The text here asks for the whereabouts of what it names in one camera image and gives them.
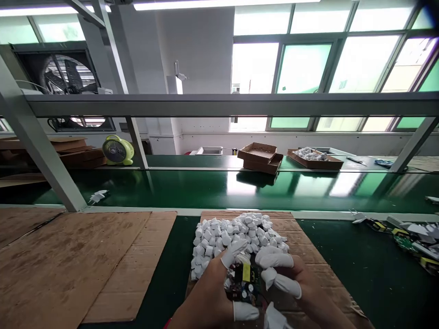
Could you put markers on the person's right hand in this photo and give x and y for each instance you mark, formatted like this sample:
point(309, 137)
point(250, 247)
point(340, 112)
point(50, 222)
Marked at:
point(305, 284)

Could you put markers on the person's left hand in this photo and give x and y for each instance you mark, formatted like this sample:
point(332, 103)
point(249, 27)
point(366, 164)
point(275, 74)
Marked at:
point(209, 291)

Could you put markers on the green circuit board yellow transformer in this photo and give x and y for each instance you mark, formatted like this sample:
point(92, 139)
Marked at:
point(245, 282)

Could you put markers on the small brown cardboard sheet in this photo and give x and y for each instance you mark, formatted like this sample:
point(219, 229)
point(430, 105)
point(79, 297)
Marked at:
point(308, 240)

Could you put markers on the pile of white plastic plugs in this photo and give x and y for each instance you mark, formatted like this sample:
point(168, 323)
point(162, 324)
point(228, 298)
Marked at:
point(223, 236)

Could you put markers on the single white plug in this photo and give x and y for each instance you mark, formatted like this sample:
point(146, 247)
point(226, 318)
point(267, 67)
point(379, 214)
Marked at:
point(358, 216)
point(99, 197)

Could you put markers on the green conveyor belt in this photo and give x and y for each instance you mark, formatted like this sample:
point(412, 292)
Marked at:
point(205, 185)

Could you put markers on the heap of loose circuit boards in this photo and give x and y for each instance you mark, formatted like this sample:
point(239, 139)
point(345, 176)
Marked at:
point(415, 240)

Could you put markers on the cardboard tray with white parts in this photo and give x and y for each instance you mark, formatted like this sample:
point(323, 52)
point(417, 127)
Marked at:
point(313, 158)

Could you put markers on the stacked empty cardboard trays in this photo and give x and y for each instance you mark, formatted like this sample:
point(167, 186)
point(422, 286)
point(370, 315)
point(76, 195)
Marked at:
point(260, 158)

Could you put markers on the grey plastic bin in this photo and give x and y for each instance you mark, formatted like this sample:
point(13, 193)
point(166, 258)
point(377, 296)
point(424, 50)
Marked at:
point(334, 150)
point(208, 150)

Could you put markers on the large brown cardboard sheet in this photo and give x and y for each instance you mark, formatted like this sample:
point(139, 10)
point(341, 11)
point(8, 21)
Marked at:
point(68, 267)

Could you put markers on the yellow-green desk fan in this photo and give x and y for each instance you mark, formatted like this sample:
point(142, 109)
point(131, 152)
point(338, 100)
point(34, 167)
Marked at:
point(116, 150)

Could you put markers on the stack of flattened cartons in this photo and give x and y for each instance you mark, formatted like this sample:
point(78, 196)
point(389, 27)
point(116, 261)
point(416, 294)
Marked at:
point(51, 152)

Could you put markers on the large window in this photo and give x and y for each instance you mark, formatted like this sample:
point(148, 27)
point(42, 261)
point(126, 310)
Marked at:
point(329, 68)

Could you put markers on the ceiling fluorescent light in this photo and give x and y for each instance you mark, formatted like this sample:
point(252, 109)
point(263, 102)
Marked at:
point(205, 4)

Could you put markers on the grey metal workbench frame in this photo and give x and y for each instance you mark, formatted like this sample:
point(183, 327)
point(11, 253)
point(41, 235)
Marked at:
point(219, 104)

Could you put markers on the large wall exhaust fan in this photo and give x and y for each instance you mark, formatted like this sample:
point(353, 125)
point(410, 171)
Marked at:
point(67, 77)

